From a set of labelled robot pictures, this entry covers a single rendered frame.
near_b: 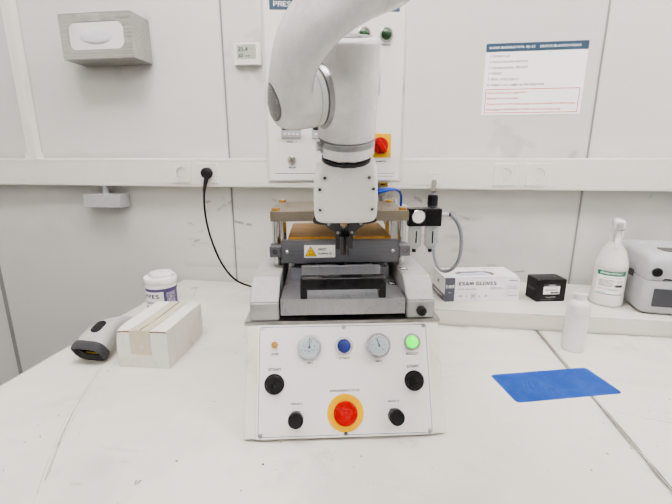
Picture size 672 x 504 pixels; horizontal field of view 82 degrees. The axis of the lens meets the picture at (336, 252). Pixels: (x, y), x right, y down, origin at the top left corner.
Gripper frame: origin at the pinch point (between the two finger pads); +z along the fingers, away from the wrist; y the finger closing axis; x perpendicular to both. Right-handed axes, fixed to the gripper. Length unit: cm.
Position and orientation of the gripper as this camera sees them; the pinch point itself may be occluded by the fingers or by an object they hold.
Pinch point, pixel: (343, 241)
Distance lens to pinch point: 67.7
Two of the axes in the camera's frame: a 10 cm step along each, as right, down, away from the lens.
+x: -0.6, -5.5, 8.3
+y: 10.0, -0.2, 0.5
